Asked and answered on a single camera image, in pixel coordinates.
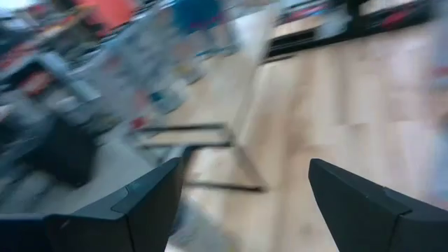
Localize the wooden shelf black legs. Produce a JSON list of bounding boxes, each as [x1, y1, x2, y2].
[[132, 120, 269, 194]]

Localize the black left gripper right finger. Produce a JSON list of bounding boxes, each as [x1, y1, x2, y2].
[[308, 157, 448, 252]]

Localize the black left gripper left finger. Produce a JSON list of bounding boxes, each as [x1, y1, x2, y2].
[[45, 157, 185, 252]]

